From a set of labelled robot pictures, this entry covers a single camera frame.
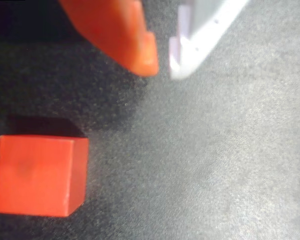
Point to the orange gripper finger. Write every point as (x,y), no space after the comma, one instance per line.
(112,32)

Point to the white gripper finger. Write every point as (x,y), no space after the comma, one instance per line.
(202,32)

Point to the red cube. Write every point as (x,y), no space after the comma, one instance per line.
(37,175)

